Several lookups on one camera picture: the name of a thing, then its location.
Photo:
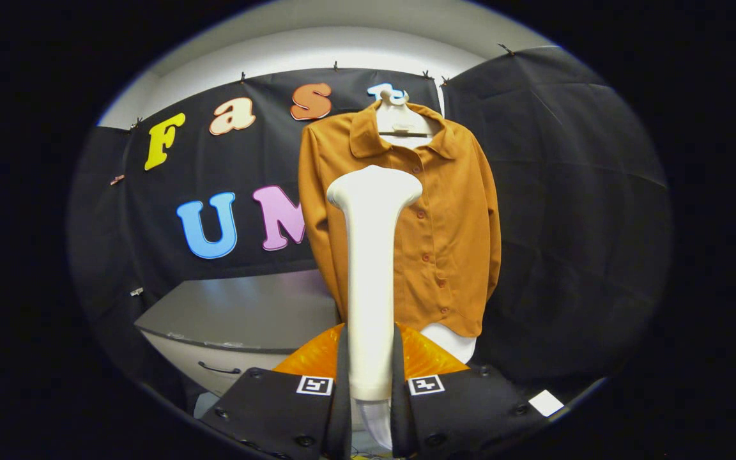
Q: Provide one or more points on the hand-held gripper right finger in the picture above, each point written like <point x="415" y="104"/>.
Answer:
<point x="464" y="415"/>

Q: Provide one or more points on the white paper tag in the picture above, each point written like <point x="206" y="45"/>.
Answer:
<point x="545" y="402"/>

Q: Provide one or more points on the row of black clips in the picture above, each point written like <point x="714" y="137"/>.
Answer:
<point x="335" y="66"/>

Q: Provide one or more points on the grey cabinet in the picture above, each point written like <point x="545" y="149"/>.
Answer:
<point x="246" y="313"/>

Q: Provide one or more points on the small pink clip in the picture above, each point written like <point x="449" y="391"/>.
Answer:
<point x="116" y="179"/>

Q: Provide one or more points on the black backdrop cloth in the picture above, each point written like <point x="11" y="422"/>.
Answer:
<point x="585" y="223"/>

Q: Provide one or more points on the white clothes hanger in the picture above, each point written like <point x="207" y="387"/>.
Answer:
<point x="400" y="121"/>

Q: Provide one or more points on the orange button shirt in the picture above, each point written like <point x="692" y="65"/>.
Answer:
<point x="451" y="243"/>

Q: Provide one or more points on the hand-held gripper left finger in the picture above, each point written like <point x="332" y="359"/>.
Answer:
<point x="278" y="415"/>

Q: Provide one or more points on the white garment steamer head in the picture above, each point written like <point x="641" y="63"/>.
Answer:
<point x="371" y="275"/>

